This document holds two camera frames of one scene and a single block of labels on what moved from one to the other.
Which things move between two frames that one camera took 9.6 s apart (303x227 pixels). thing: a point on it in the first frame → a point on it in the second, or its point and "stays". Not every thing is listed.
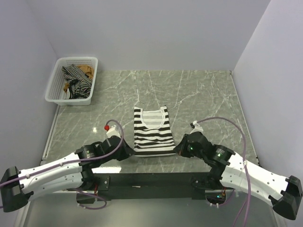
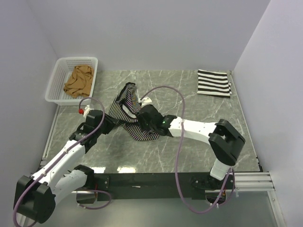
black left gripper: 127,152 → 111,122
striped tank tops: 80,83 → 127,95
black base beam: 148,186 stays
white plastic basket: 55,93 stays
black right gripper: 181,148 → 141,123
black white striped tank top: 153,136 → 213,83
